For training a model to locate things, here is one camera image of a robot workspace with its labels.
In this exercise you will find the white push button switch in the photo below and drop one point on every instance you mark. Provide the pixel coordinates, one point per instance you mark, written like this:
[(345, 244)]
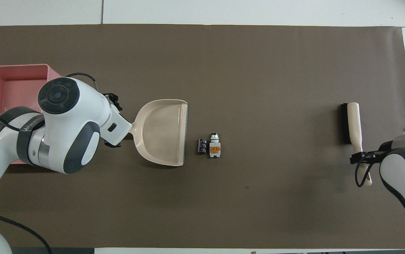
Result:
[(215, 147)]

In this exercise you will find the cream brush with black bristles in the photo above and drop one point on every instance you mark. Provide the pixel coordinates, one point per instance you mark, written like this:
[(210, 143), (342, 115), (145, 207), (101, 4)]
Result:
[(354, 127)]

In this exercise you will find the cream plastic dustpan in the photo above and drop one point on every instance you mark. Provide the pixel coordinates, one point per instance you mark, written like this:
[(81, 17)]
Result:
[(161, 132)]

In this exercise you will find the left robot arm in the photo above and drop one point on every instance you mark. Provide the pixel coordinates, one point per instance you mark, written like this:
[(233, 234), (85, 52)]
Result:
[(65, 134)]

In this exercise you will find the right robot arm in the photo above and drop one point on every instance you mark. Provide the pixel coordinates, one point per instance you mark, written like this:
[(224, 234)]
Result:
[(399, 173)]

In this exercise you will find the small black electronic component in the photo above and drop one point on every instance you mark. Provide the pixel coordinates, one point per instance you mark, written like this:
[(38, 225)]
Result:
[(202, 146)]

